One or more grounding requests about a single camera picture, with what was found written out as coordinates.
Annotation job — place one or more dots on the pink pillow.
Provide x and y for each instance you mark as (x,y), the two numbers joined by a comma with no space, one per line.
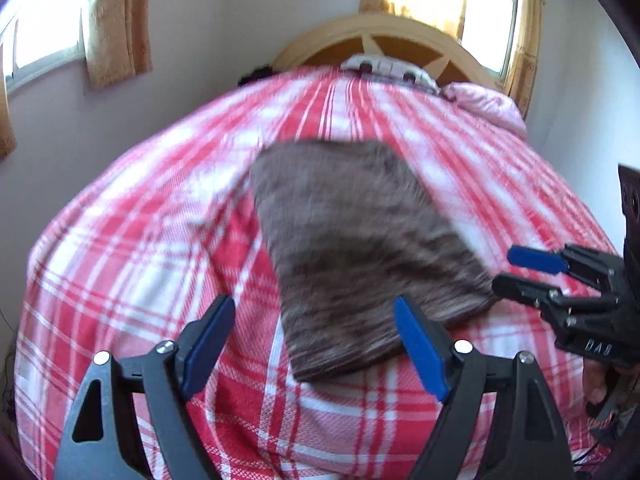
(492,105)

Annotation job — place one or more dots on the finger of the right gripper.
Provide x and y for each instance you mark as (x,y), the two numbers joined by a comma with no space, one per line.
(560,262)
(554,306)

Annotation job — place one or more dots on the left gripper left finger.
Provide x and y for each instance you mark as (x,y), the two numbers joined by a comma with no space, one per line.
(101,437)

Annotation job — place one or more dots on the white patterned pillow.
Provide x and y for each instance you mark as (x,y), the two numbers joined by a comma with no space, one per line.
(390,68)

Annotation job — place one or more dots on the right window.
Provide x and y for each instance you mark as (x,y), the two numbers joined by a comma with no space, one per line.
(489,33)

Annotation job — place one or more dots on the cream wooden headboard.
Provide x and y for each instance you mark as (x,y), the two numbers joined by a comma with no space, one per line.
(333,42)

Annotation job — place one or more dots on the right hand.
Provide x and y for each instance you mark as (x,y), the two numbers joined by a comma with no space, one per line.
(596,390)

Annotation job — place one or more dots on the red plaid bed sheet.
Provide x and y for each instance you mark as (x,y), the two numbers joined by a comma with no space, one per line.
(147,246)

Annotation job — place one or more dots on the yellow curtain far left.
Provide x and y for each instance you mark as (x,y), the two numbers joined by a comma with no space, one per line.
(8,142)

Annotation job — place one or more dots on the yellow curtain right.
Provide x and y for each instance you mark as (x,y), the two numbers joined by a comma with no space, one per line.
(521,76)

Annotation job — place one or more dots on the brown knit sweater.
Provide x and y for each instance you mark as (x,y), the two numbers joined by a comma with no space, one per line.
(349,228)

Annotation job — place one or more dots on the yellow curtain left window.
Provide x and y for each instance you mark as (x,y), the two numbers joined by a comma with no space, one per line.
(116,40)

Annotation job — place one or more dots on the black item beside bed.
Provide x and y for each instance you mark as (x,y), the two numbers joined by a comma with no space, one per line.
(259,73)

